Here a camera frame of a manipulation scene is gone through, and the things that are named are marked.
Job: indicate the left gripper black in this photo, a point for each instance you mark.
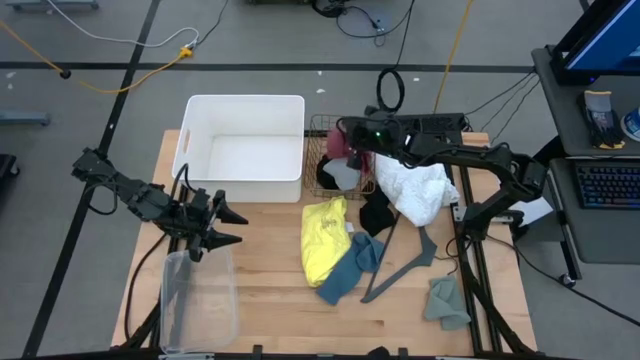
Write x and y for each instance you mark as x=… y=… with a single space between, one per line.
x=192 y=220

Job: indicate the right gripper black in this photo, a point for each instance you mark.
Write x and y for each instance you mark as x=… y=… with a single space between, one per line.
x=372 y=135

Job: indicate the maroon cap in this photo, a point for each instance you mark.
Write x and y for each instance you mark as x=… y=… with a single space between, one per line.
x=337 y=145

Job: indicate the black beanie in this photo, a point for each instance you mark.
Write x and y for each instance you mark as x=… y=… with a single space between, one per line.
x=324 y=180

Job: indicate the white fluffy cloth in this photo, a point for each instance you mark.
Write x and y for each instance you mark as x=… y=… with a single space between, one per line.
x=415 y=192

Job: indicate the yellow shirt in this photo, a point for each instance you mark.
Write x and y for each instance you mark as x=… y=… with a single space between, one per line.
x=325 y=240

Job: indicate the blue knit cloth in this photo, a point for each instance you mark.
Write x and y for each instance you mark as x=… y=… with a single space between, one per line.
x=345 y=275

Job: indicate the grey clothes hanger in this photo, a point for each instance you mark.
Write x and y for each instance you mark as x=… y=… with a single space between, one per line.
x=425 y=257

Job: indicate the sage green cloth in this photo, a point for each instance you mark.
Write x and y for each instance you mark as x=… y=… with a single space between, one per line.
x=445 y=302

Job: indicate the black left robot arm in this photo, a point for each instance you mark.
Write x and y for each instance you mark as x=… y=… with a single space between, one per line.
x=145 y=200

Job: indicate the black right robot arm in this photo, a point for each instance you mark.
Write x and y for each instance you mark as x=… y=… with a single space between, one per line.
x=480 y=157

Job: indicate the black power strip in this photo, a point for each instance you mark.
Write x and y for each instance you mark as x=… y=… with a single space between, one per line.
x=435 y=122

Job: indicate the clear plastic container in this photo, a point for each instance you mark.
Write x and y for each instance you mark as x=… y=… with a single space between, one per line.
x=200 y=300

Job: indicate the white plastic bin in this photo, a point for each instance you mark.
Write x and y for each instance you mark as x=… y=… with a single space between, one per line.
x=240 y=150

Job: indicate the small white tag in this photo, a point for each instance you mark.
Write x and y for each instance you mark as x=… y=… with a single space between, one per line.
x=349 y=227

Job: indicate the black table clamp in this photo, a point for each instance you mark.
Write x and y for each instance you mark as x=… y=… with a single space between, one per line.
x=402 y=352
x=257 y=351

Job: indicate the white paper sheet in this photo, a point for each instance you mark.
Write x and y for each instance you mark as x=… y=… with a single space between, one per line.
x=532 y=212

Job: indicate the grey desk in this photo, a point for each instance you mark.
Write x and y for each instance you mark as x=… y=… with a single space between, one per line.
x=560 y=115

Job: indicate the small black cloth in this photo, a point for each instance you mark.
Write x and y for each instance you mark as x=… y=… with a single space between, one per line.
x=379 y=352

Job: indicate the black floor object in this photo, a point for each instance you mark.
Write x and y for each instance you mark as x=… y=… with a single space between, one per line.
x=7 y=166

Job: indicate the grey metal foot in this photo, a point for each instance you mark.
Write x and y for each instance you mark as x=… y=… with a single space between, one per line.
x=25 y=118
x=50 y=4

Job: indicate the grey yellow work gloves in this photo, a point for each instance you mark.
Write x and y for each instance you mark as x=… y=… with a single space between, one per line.
x=600 y=120

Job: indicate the black cart leg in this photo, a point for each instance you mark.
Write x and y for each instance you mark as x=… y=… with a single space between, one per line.
x=570 y=250

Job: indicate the black keyboard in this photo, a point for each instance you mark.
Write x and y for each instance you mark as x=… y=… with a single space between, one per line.
x=610 y=185

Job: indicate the black computer monitor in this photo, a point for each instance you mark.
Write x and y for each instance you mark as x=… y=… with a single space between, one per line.
x=600 y=40

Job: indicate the grey keyboard tray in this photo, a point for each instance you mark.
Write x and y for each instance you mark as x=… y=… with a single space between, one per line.
x=600 y=235

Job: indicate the white blue tub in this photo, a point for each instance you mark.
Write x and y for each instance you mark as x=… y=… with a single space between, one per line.
x=632 y=125

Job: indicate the black aluminium frame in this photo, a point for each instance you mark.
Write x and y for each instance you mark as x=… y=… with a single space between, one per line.
x=470 y=310

